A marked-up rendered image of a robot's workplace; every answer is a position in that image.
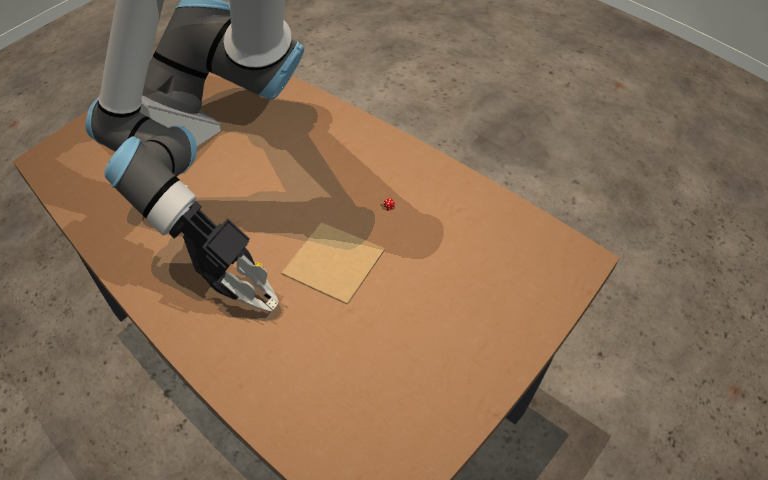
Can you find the tan square mat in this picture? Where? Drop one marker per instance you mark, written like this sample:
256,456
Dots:
333,262

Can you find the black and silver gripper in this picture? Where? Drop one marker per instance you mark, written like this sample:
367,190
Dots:
226,247

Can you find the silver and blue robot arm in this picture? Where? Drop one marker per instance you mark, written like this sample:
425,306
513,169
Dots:
257,57

